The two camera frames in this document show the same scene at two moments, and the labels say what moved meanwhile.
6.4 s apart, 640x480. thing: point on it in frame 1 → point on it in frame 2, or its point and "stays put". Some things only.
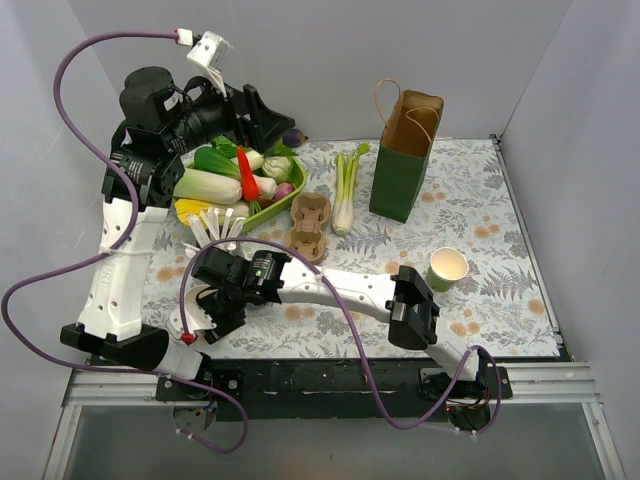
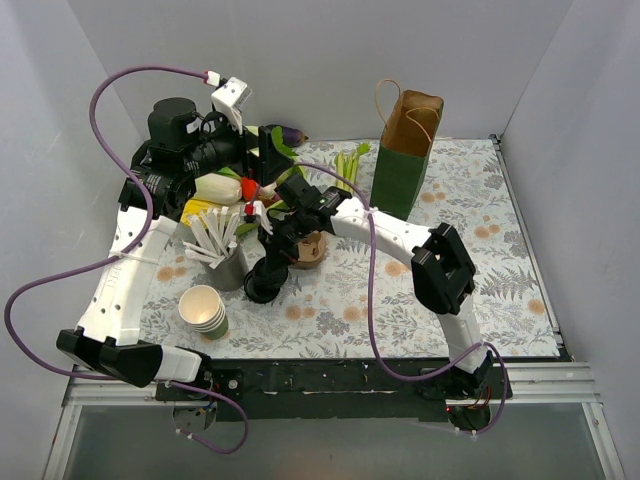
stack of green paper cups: x=196 y=318 stays put
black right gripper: x=220 y=315 → x=270 y=270
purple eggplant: x=293 y=138 stays put
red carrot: x=249 y=183 stays put
